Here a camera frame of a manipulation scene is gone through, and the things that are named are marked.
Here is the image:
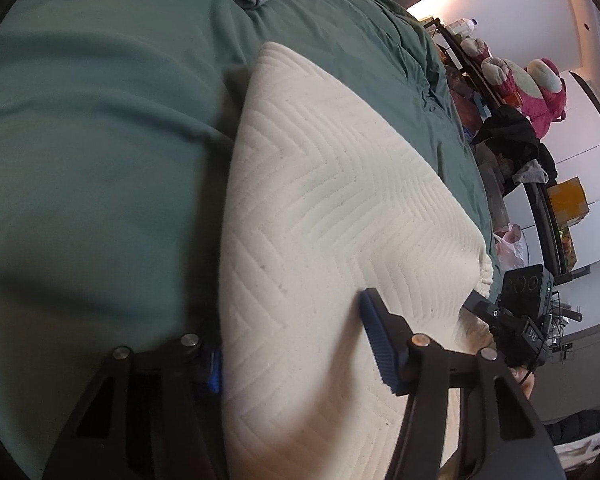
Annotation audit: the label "right hand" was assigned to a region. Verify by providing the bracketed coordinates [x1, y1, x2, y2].
[509, 366, 535, 399]

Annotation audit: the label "white plastic bag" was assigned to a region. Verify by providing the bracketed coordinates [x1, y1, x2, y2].
[494, 223, 529, 271]

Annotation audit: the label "black metal shelf rack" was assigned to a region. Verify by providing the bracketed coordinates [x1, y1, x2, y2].
[424, 18, 591, 285]

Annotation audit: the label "yellow cardboard box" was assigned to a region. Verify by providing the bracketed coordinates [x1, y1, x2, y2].
[547, 177, 590, 228]

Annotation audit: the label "black clothes on rack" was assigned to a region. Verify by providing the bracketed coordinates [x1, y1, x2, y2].
[471, 105, 558, 193]

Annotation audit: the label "pink plush bear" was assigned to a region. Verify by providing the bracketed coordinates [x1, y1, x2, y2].
[460, 37, 567, 139]

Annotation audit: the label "plastic bottle on shelf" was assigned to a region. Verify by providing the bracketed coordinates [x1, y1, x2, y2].
[445, 18, 478, 37]

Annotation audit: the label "green duvet cover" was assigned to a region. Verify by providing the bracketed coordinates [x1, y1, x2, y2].
[0, 0, 491, 479]

